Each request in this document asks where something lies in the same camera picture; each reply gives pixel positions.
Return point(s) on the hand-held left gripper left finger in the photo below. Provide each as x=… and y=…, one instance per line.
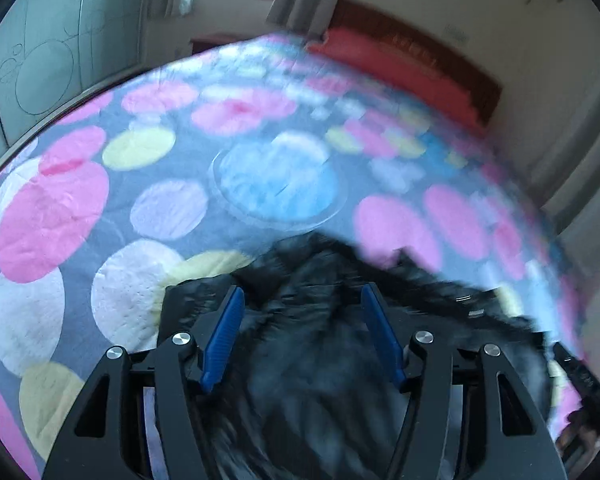
x=225, y=330

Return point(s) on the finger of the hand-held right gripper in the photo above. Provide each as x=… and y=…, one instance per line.
x=577, y=372

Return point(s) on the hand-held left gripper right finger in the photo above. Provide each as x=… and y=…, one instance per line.
x=382, y=335

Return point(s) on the black puffer jacket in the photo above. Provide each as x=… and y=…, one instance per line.
x=305, y=360

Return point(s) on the polka dot bedspread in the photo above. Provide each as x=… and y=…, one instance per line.
x=180, y=160

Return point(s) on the red pillow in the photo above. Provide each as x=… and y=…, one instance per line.
x=380, y=57

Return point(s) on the wooden nightstand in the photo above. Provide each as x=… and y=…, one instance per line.
x=215, y=42

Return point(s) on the glass door wardrobe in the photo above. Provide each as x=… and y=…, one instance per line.
x=55, y=50

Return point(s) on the wooden bed frame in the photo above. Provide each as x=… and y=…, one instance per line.
x=455, y=60

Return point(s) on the white wall outlet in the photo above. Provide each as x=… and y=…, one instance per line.
x=456, y=34

